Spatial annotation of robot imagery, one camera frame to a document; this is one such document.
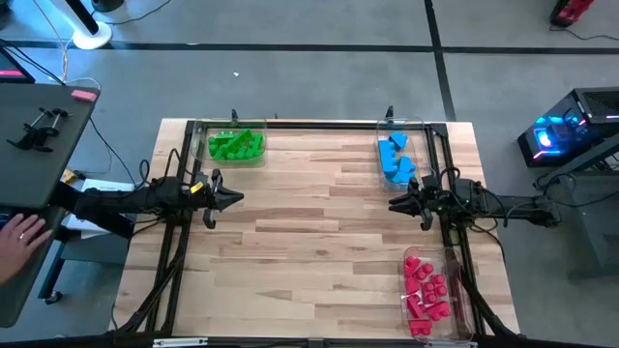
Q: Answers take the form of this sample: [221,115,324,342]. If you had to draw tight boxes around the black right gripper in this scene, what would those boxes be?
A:
[389,176,456,232]

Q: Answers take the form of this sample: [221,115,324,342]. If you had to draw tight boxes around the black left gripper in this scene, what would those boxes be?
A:
[186,168,246,230]

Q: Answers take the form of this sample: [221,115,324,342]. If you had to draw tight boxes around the blue four-stud block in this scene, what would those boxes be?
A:
[378,138,396,174]

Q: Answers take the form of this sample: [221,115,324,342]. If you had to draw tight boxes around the clear plastic bin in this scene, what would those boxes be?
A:
[398,245,475,344]
[375,117,434,190]
[191,118,268,169]

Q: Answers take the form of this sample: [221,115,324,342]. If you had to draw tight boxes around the white box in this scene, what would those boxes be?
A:
[65,177,137,241]

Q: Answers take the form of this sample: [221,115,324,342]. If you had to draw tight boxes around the pink eraser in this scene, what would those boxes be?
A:
[71,88,100,103]

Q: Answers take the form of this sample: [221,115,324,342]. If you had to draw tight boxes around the black lit computer tower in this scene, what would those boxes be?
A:
[516,86,619,169]

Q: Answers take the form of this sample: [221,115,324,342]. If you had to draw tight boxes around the dark grey side table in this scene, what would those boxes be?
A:
[533,132,619,282]

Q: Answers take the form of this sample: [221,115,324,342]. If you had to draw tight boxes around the white floor stand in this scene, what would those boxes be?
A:
[50,0,114,51]

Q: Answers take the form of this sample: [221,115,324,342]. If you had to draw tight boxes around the person's hand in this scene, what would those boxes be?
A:
[0,214,53,286]

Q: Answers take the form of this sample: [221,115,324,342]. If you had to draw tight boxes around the black round stand base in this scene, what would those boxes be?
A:
[90,0,126,14]

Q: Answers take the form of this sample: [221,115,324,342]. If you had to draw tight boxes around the dark monitor screen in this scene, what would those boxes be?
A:
[0,45,37,84]

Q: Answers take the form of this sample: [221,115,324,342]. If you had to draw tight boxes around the red and black device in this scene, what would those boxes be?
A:
[549,0,597,28]

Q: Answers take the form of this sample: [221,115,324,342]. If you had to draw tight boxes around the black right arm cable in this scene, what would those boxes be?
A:
[437,166,565,194]

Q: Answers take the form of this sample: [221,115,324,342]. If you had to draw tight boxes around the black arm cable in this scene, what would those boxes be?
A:
[437,166,565,194]
[137,148,183,189]

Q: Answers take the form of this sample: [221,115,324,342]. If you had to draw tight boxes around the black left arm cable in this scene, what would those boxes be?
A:
[137,148,183,189]

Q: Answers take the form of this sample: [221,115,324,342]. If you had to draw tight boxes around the silver metal bracket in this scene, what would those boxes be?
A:
[424,340,478,348]
[152,336,209,348]

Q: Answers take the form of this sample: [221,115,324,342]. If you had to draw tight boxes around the black aluminium table frame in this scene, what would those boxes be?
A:
[111,118,521,348]

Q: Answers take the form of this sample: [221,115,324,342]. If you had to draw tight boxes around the tan cable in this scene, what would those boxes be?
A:
[31,0,72,86]

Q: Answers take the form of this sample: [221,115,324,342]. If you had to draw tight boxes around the black floor cable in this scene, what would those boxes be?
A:
[550,24,619,43]

